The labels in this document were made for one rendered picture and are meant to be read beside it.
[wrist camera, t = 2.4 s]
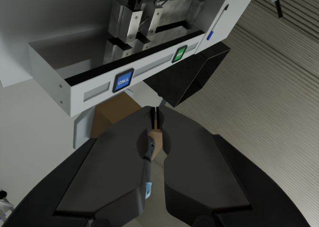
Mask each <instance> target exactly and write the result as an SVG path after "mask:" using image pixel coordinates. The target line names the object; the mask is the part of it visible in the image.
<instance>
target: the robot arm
mask: <svg viewBox="0 0 319 227"><path fill-rule="evenodd" d="M155 114H156V115H157V129H160V131H161V132H162V147H163V151H164V152H165V153H166V154H167V157H166V158H165V160H164V191H165V203H166V209H167V211H168V212H169V213H170V214H171V215H172V216H174V217H176V218H177V219H179V220H181V221H183V222H184V223H186V224H188V225H189V226H191V227H311V226H310V225H309V223H308V222H307V220H306V219H305V217H304V216H303V215H302V213H301V212H300V210H299V209H298V208H297V206H296V205H295V204H294V203H293V201H292V200H291V199H290V198H289V196H288V195H287V194H286V193H285V192H284V191H283V190H282V189H281V187H280V186H279V185H278V184H277V183H276V182H275V181H274V180H273V179H272V178H271V177H270V176H268V175H267V174H266V173H265V172H264V171H263V170H262V169H260V168H259V167H258V166H257V165H255V164H254V163H253V162H252V161H251V160H249V159H248V158H247V157H246V156H244V155H243V154H242V153H241V152H240V151H238V149H236V148H235V147H234V146H233V145H231V144H230V143H229V142H228V141H227V140H225V139H224V138H223V137H222V136H220V135H219V134H212V133H211V132H209V131H208V130H207V129H206V128H204V127H203V126H202V125H200V124H199V123H197V122H196V121H194V120H192V119H191V118H189V117H187V116H185V115H183V114H181V113H179V112H177V111H175V110H173V109H171V108H169V107H167V106H165V105H160V106H156V111H155V107H152V106H145V107H143V108H141V109H139V110H137V111H135V112H133V113H131V114H130V115H128V116H126V117H124V118H122V119H121V120H119V121H117V122H116V123H114V124H113V125H111V126H110V127H109V128H107V129H106V130H105V131H104V132H103V133H101V134H100V135H99V136H98V137H97V138H90V139H89V140H87V141H86V142H85V143H84V144H83V145H82V146H80V147H79V148H78V149H77V150H76V151H75V152H73V153H72V154H71V155H70V156H69V157H67V158H66V159H65V160H64V161H63V162H62V163H60V164H59V165H58V166H57V167H56V168H55V169H53V170H52V171H51V172H50V173H49V174H48V175H46V176H45V177H44V178H43V179H42V180H41V181H40V182H39V183H38V184H37V185H36V186H35V187H34V188H33V189H32V190H31V191H30V192H29V193H28V194H27V195H26V196H25V197H24V199H23V200H22V201H21V202H20V203H19V204H18V205H17V206H16V208H15V209H14V210H13V211H12V213H11V214H10V215H9V217H8V218H7V219H6V221H5V222H4V223H3V225H2V226H1V227H122V226H124V225H125V224H127V223H129V222H130V221H132V220H133V219H135V218H136V217H138V216H139V215H141V213H142V212H143V211H144V207H145V199H146V198H148V197H149V196H150V193H151V185H152V182H151V159H152V156H153V153H154V150H155V141H154V139H153V138H152V137H150V136H148V134H149V133H150V132H151V130H152V129H154V126H155Z"/></svg>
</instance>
